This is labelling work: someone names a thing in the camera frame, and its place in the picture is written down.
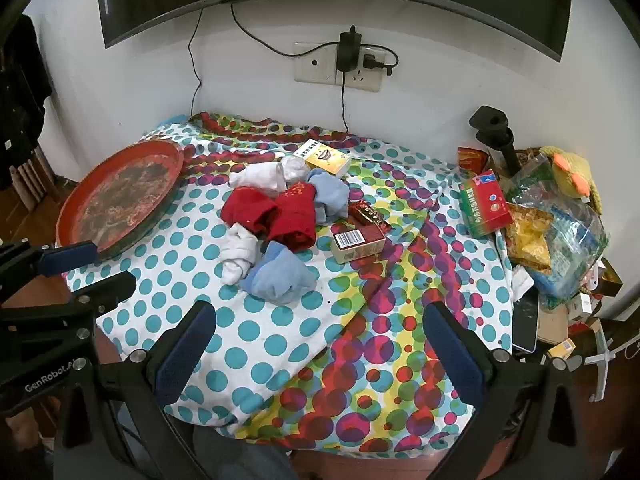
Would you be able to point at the clear plastic snack bag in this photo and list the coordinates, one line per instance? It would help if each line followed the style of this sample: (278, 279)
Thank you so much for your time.
(576, 237)

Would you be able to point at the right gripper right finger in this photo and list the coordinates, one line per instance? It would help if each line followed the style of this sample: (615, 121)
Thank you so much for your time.
(462, 354)

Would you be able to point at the red sock with gold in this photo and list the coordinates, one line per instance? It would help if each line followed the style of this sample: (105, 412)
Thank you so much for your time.
(294, 222)

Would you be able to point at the yellow medicine box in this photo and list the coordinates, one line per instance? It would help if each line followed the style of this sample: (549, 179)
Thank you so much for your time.
(321, 156)

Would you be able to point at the dark hanging clothes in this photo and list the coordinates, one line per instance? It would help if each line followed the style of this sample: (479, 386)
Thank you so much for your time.
(25, 86)

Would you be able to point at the smartphone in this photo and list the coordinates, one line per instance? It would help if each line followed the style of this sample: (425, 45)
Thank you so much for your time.
(525, 322)

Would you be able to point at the black power adapter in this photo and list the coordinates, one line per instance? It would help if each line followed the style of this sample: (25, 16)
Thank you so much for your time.
(347, 50)

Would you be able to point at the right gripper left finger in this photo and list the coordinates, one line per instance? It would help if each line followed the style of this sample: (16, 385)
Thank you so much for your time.
(176, 353)

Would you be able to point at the red snack packet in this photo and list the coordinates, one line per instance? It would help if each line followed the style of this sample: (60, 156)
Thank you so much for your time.
(473, 160)

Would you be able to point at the yellow snack packet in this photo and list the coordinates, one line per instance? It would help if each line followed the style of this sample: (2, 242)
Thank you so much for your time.
(526, 237)

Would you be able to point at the green red medicine box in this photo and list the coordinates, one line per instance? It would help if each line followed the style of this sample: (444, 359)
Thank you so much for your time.
(483, 206)

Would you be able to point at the black plug right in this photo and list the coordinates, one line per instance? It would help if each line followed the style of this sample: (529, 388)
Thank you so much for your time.
(370, 62)

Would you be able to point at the black phone holder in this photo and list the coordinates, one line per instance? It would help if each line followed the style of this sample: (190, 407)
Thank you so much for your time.
(492, 130)

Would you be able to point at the red candy wrapper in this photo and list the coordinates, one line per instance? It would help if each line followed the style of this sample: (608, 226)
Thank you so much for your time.
(363, 213)

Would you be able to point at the white sock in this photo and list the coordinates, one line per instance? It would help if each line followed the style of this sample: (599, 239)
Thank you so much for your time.
(266, 177)
(238, 253)

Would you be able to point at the light blue sock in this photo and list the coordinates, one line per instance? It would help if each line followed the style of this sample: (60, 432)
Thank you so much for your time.
(331, 198)
(279, 277)

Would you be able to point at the light blue sock front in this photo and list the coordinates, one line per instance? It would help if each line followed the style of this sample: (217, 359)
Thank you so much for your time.
(279, 277)

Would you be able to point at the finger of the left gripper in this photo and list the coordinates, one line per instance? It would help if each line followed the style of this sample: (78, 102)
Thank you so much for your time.
(60, 260)
(103, 296)

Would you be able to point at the red round tray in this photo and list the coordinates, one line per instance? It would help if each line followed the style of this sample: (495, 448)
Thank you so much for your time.
(122, 198)

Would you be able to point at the yellow knitted duck toy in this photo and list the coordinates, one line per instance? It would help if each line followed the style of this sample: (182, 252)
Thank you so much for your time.
(573, 177)

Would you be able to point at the white sock back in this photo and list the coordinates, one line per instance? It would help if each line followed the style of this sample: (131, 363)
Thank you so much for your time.
(266, 177)

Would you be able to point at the polka dot tablecloth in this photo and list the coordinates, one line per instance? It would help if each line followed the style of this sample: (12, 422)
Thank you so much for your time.
(346, 368)

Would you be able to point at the light blue sock back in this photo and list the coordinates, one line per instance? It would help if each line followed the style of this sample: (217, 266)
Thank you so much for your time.
(331, 198)

